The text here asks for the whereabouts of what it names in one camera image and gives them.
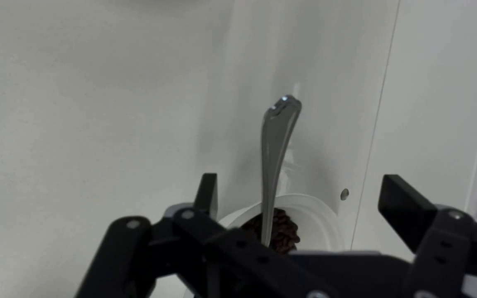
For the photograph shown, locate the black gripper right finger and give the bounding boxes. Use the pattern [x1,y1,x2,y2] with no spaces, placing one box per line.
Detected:
[378,172,477,298]

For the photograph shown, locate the silver metal spoon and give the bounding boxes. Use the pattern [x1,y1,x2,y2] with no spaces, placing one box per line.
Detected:
[258,93,303,248]

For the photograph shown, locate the small white bowl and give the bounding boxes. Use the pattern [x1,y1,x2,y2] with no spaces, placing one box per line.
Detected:
[219,192,346,257]

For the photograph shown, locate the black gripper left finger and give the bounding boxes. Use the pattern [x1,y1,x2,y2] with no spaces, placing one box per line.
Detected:
[75,172,335,298]

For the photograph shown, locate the coffee beans in small bowl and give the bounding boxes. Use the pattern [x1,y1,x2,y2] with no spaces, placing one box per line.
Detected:
[242,207,301,255]

